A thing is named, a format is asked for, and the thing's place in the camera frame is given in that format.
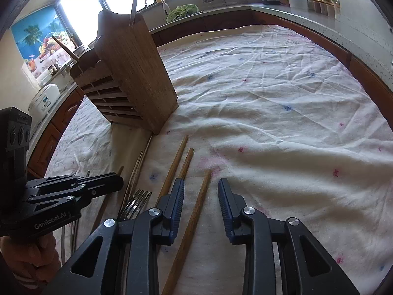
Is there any steel fork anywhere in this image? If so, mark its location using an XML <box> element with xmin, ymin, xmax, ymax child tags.
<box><xmin>118</xmin><ymin>190</ymin><xmax>152</xmax><ymax>222</ymax></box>

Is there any chrome kitchen faucet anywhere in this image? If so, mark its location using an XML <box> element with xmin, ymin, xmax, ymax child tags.
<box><xmin>144</xmin><ymin>0</ymin><xmax>171</xmax><ymax>15</ymax></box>

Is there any person's left hand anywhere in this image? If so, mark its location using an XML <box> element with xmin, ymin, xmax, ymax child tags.
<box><xmin>1</xmin><ymin>232</ymin><xmax>61</xmax><ymax>291</ymax></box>

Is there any white rice cooker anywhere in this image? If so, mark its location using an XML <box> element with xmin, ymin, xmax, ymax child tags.
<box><xmin>28</xmin><ymin>84</ymin><xmax>60</xmax><ymax>123</ymax></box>

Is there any white floral tablecloth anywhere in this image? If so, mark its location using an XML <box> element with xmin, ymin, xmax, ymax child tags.
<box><xmin>46</xmin><ymin>25</ymin><xmax>392</xmax><ymax>294</ymax></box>

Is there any wooden utensil holder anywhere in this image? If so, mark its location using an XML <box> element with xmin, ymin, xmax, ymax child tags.
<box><xmin>70</xmin><ymin>10</ymin><xmax>178</xmax><ymax>134</ymax></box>

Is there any tropical fruit poster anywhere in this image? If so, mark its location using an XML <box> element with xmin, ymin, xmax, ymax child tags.
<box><xmin>11</xmin><ymin>6</ymin><xmax>76</xmax><ymax>79</ymax></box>

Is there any green colander with vegetables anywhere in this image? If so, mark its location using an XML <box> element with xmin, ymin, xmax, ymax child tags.
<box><xmin>166</xmin><ymin>4</ymin><xmax>199</xmax><ymax>23</ymax></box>

